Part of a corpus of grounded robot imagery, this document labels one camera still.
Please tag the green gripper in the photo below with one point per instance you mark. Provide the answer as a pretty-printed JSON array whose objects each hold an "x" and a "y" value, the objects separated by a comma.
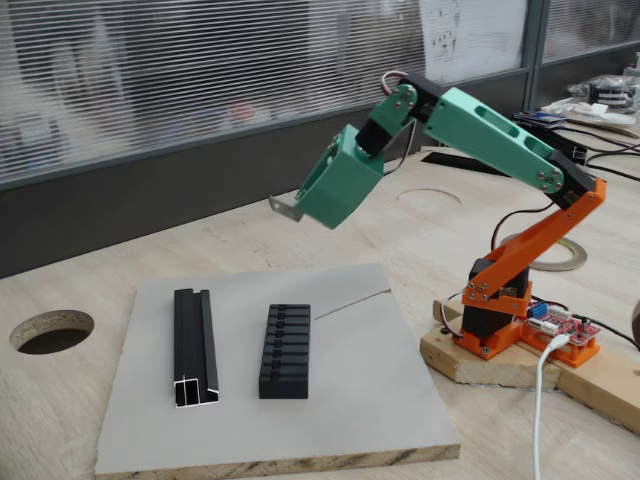
[{"x": 327, "y": 200}]

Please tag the small silver metal bracket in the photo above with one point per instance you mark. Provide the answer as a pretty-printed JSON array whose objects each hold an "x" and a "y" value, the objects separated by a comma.
[{"x": 285, "y": 209}]

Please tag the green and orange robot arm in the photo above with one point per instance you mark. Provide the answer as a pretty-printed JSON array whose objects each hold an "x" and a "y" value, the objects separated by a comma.
[{"x": 490, "y": 135}]

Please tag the black slotted holder block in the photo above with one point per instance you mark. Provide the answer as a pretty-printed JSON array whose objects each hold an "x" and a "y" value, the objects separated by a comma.
[{"x": 285, "y": 360}]

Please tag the grey work mat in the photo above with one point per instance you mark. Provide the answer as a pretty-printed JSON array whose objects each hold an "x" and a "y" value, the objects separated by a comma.
[{"x": 360, "y": 380}]

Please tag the black aluminium profile bar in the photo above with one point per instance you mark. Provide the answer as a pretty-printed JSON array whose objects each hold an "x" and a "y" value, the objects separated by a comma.
[{"x": 192, "y": 345}]

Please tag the white printed paper sheet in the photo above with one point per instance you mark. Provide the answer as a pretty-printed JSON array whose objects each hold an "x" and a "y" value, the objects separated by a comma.
[{"x": 475, "y": 35}]

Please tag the blue card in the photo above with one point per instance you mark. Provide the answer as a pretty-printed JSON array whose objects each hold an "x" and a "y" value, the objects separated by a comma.
[{"x": 537, "y": 116}]

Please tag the wooden base block with screws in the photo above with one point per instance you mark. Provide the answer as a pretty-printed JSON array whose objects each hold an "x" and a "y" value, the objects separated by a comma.
[{"x": 480, "y": 370}]

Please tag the short aluminium profile offcut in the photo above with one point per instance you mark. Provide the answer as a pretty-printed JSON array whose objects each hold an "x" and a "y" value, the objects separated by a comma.
[{"x": 578, "y": 156}]

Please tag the red controller circuit board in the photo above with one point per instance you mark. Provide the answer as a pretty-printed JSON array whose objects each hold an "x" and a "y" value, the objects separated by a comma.
[{"x": 560, "y": 322}]

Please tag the white flat plastic parts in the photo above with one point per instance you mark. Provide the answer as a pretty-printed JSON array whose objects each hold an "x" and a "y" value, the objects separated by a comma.
[{"x": 590, "y": 114}]

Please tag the black and white gadget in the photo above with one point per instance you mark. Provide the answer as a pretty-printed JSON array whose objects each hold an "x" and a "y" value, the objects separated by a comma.
[{"x": 607, "y": 90}]

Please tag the pale wooden base plank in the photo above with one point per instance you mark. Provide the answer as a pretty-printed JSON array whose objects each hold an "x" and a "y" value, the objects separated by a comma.
[{"x": 600, "y": 390}]

